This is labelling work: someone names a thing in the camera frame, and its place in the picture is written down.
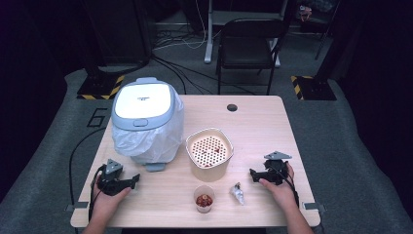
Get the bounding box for white floor cable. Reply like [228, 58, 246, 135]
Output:
[152, 0, 208, 52]

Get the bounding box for clear plastic cup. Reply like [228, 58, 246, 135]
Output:
[193, 184, 216, 215]

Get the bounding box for left hand-held gripper black cable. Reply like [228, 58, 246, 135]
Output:
[88, 165, 107, 223]

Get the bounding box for hand-held gripper black cable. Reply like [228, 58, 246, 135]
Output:
[269, 165, 300, 209]
[88, 165, 107, 223]

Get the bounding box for person's left hand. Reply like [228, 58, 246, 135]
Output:
[92, 187, 132, 218]

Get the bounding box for black stand base hazard stripes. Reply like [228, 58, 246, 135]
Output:
[290, 75, 338, 101]
[76, 74, 126, 100]

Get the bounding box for right hand-held gripper black cable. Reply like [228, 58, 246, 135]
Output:
[269, 165, 300, 209]

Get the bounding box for white metal desk frame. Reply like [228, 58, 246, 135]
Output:
[204, 0, 288, 68]

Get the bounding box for beige container with perforated insert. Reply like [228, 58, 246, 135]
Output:
[185, 127, 235, 183]

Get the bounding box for person's right hand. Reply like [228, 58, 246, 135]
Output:
[258, 162, 299, 213]

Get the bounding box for white grey pedal trash can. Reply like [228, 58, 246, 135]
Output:
[110, 76, 185, 173]

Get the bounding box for black floor cables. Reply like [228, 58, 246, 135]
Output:
[150, 55, 257, 96]

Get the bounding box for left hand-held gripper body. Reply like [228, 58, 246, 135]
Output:
[96, 158, 131, 197]

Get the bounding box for silver wrapper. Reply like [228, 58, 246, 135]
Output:
[229, 181, 245, 207]

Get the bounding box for grey table edge bracket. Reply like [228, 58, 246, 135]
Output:
[64, 201, 90, 213]
[301, 202, 327, 215]

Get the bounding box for black folding chair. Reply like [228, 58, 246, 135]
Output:
[215, 18, 286, 96]

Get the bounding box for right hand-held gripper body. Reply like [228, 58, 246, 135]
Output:
[263, 150, 292, 185]

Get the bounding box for white plastic trash bag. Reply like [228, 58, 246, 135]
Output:
[111, 94, 185, 164]

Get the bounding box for black tripod leg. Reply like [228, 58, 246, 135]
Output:
[314, 0, 342, 61]

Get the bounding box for red food scraps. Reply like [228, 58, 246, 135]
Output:
[196, 194, 213, 208]
[198, 144, 228, 169]

